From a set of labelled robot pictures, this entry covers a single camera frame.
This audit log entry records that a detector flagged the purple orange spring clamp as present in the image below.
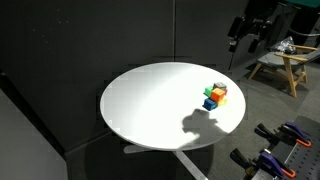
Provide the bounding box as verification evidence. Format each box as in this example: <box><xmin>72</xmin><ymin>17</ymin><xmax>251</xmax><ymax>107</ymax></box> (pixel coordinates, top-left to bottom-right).
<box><xmin>229</xmin><ymin>147</ymin><xmax>297</xmax><ymax>180</ymax></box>
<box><xmin>254</xmin><ymin>121</ymin><xmax>313</xmax><ymax>149</ymax></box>

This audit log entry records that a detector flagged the wooden armchair gray seat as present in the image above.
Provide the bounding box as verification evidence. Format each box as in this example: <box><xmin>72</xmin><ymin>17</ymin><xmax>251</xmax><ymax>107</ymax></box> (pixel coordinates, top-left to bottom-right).
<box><xmin>247</xmin><ymin>44</ymin><xmax>320</xmax><ymax>99</ymax></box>

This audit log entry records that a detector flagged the crumpled clear plastic bag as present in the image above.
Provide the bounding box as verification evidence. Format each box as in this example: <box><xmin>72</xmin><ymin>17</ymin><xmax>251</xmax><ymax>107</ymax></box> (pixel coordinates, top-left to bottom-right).
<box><xmin>270</xmin><ymin>36</ymin><xmax>297</xmax><ymax>55</ymax></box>

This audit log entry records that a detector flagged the green toy block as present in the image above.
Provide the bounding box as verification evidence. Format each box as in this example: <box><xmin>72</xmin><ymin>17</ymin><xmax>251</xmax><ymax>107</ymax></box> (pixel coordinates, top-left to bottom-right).
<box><xmin>203</xmin><ymin>85</ymin><xmax>215</xmax><ymax>99</ymax></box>

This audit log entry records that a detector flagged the blue toy block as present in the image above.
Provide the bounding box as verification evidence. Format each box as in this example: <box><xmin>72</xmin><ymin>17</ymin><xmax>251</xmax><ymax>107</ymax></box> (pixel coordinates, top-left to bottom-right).
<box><xmin>202</xmin><ymin>97</ymin><xmax>219</xmax><ymax>112</ymax></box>

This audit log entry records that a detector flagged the long black cable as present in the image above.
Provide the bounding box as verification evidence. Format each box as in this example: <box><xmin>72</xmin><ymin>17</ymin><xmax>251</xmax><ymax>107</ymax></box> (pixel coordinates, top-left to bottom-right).
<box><xmin>280</xmin><ymin>3</ymin><xmax>320</xmax><ymax>38</ymax></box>

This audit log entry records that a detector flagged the orange toy block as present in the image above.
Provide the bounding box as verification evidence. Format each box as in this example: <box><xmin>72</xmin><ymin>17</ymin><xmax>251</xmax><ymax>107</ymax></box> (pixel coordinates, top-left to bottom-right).
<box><xmin>210</xmin><ymin>87</ymin><xmax>227</xmax><ymax>103</ymax></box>

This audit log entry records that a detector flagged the yellow-green toy block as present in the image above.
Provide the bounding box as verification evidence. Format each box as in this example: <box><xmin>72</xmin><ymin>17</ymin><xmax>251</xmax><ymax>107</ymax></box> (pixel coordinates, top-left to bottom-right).
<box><xmin>217</xmin><ymin>96</ymin><xmax>229</xmax><ymax>108</ymax></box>

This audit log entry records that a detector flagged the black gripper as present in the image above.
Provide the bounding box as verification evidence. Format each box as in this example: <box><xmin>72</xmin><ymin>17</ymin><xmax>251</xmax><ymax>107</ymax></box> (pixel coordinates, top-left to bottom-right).
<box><xmin>227</xmin><ymin>15</ymin><xmax>268</xmax><ymax>55</ymax></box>

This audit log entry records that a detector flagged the white table base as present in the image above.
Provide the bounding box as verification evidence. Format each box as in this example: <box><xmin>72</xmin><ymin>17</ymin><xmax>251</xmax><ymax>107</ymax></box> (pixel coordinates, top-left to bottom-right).
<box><xmin>123</xmin><ymin>144</ymin><xmax>210</xmax><ymax>180</ymax></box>

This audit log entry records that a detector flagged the teal wrist camera box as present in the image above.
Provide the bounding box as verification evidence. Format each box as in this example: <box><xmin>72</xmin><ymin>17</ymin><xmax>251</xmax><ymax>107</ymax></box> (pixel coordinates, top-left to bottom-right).
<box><xmin>285</xmin><ymin>0</ymin><xmax>320</xmax><ymax>8</ymax></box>

